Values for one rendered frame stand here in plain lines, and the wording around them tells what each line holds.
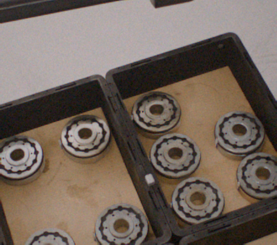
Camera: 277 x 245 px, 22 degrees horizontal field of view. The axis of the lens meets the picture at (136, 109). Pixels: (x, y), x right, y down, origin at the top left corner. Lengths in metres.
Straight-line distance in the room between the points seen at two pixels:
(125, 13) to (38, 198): 0.63
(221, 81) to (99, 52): 0.37
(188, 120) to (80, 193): 0.28
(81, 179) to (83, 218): 0.09
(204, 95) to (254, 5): 0.42
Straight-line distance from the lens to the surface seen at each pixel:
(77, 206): 1.46
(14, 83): 1.80
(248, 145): 1.49
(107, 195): 1.46
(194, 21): 1.88
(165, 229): 1.32
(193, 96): 1.58
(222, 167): 1.49
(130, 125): 1.42
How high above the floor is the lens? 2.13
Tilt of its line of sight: 56 degrees down
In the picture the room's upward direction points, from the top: 4 degrees counter-clockwise
